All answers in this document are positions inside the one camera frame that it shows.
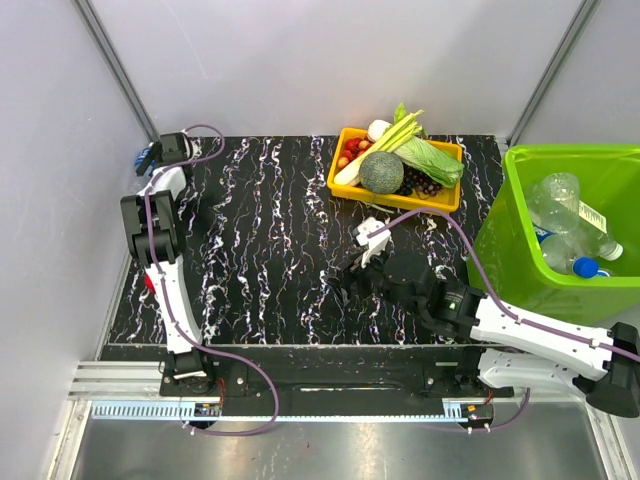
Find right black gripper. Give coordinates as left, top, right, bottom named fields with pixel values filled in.
left=324, top=241, right=422, bottom=317

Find green plastic bin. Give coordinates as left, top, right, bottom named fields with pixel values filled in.
left=468, top=144, right=639, bottom=326

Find yellow plastic tray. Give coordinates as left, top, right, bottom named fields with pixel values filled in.
left=326, top=127, right=461, bottom=213

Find white mushroom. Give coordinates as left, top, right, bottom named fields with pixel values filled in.
left=367, top=119, right=391, bottom=143

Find white radish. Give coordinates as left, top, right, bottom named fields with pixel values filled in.
left=334, top=150, right=372, bottom=186

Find Pepsi bottle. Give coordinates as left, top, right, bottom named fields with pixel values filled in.
left=134, top=142, right=157, bottom=177
left=533, top=224, right=599, bottom=279

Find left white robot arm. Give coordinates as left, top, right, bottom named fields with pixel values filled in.
left=120, top=130, right=217, bottom=396

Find red tomato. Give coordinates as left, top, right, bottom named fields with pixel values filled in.
left=144, top=274, right=155, bottom=293

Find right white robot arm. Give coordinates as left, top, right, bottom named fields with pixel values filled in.
left=326, top=251, right=639, bottom=418

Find black marble mat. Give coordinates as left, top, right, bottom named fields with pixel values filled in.
left=97, top=133, right=556, bottom=347

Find beige label clear bottle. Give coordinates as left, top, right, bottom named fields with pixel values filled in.
left=524, top=184, right=626, bottom=261

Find green netted melon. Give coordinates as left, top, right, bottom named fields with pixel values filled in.
left=359, top=151, right=404, bottom=194

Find dark grape bunch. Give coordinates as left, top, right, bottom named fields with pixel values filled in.
left=396, top=165, right=443, bottom=198

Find celery stalks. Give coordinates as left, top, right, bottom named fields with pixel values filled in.
left=371, top=103, right=424, bottom=152

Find clear crushed bottle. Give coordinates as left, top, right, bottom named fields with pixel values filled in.
left=538, top=172, right=580, bottom=235

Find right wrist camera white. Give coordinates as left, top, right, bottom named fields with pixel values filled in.
left=352, top=217, right=391, bottom=268

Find napa cabbage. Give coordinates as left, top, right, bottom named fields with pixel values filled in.
left=395, top=137, right=464, bottom=188

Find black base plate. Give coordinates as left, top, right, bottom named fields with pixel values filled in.
left=160, top=345, right=514, bottom=401

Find red strawberries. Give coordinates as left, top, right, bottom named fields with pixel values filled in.
left=337, top=137, right=371, bottom=170

